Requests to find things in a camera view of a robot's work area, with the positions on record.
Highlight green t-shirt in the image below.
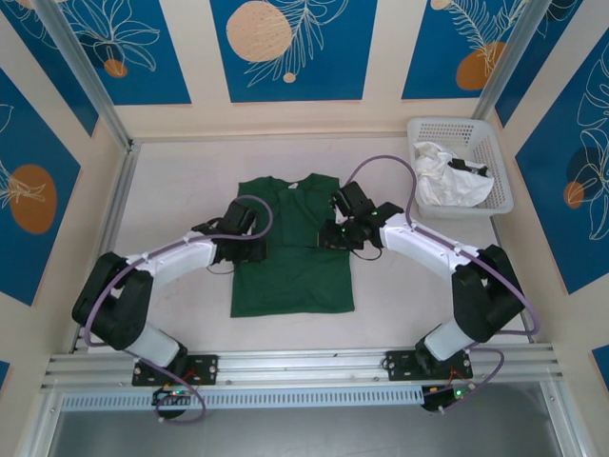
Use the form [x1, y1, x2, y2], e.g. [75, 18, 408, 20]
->
[230, 173, 356, 319]

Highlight white crumpled t-shirt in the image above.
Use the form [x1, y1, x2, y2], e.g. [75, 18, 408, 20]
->
[412, 141, 495, 209]

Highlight black fabric piece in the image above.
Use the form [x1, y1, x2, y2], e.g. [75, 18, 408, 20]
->
[448, 159, 489, 178]

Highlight white plastic basket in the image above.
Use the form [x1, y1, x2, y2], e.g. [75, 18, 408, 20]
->
[406, 116, 516, 220]

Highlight aluminium side frame beam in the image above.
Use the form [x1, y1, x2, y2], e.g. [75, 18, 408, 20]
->
[489, 213, 578, 457]
[26, 142, 142, 457]

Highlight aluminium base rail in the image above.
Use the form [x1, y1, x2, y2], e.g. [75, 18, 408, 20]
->
[45, 343, 559, 387]

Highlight grey slotted cable duct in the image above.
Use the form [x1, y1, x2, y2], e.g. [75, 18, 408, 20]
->
[60, 384, 425, 413]

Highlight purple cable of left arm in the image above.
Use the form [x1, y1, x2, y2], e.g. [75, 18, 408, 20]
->
[83, 193, 275, 425]

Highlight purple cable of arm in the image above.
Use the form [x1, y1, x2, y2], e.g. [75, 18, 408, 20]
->
[83, 193, 275, 425]
[344, 154, 541, 415]

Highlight aluminium frame post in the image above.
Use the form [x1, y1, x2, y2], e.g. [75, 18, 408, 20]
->
[470, 0, 544, 121]
[32, 0, 135, 151]

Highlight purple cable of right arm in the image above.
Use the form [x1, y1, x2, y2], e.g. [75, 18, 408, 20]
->
[344, 154, 541, 415]

